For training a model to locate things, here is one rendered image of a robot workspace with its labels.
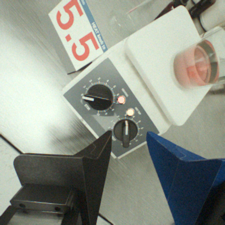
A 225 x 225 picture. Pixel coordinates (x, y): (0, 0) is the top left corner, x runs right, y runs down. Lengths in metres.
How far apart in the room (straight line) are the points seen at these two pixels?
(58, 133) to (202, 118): 0.35
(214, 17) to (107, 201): 0.49
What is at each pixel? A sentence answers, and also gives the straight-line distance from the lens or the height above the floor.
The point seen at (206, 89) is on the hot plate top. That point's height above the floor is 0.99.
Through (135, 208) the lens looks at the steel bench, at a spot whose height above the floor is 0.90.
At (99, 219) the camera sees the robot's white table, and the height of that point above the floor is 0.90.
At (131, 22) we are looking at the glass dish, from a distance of 0.27.
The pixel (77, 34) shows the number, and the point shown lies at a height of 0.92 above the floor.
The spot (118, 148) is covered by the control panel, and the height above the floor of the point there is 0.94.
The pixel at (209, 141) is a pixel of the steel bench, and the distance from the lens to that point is 0.42.
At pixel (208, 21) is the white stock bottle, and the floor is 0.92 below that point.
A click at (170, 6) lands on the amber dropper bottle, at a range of 0.29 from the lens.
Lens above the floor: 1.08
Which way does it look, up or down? 69 degrees down
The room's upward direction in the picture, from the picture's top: 89 degrees clockwise
